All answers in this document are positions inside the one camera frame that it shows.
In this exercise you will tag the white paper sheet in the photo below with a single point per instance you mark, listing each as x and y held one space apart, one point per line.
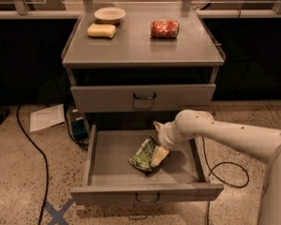
46 118

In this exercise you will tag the white bowl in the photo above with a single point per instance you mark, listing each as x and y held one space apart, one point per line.
110 15

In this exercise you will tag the blue floor tape cross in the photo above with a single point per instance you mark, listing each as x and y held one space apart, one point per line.
58 215

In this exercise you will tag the grey drawer cabinet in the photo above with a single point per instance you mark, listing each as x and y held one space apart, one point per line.
133 57

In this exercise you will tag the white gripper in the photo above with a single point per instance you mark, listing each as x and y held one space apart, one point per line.
162 137

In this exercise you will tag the red chip bag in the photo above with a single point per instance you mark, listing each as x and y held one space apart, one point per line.
164 29

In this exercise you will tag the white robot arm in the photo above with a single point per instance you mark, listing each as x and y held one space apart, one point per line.
260 142

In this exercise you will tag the green jalapeno chip bag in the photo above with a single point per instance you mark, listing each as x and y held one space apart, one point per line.
141 160

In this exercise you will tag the closed top drawer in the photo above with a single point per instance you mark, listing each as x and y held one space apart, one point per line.
142 98

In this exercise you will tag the yellow sponge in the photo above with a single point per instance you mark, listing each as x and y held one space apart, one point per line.
101 30

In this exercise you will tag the open middle drawer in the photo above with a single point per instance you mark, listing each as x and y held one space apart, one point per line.
109 178

